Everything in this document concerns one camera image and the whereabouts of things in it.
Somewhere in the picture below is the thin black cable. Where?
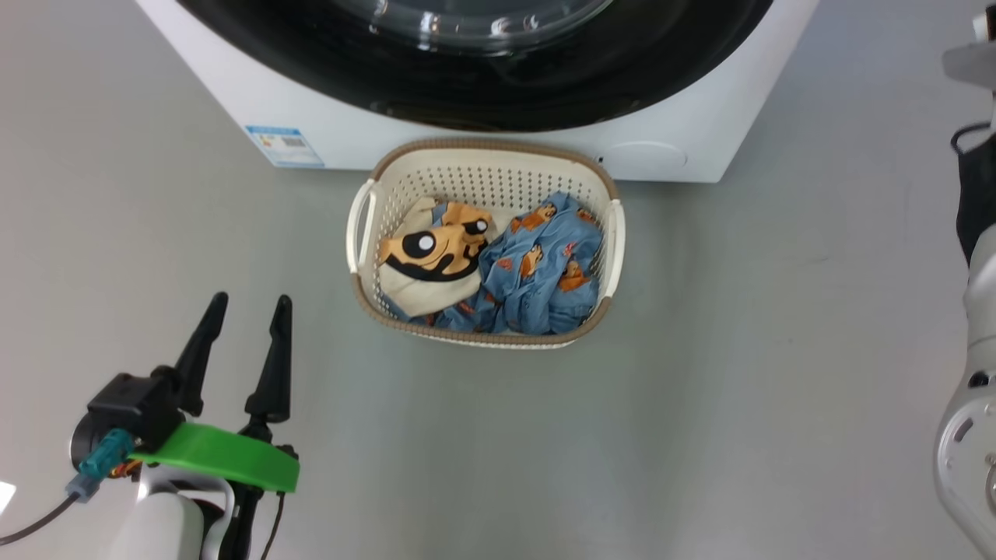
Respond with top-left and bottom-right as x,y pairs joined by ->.
261,492 -> 286,560

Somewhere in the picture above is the blue garment with orange print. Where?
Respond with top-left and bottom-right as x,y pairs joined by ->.
385,193 -> 606,337

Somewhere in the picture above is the black cable with teal connector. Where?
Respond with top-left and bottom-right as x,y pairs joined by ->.
0,428 -> 135,545

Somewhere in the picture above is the round black glass washer door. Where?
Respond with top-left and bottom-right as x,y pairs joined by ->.
175,0 -> 775,133

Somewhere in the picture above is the white front-load washing machine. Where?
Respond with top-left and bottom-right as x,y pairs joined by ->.
134,0 -> 822,184

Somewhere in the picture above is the cream perforated laundry basket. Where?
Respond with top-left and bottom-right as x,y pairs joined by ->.
345,138 -> 626,350

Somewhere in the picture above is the cream shirt with orange cartoon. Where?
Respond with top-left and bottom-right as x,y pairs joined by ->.
377,196 -> 497,318

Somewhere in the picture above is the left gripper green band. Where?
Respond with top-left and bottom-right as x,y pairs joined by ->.
131,292 -> 300,560

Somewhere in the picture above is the blue energy label sticker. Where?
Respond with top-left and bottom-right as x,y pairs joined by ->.
244,124 -> 326,170

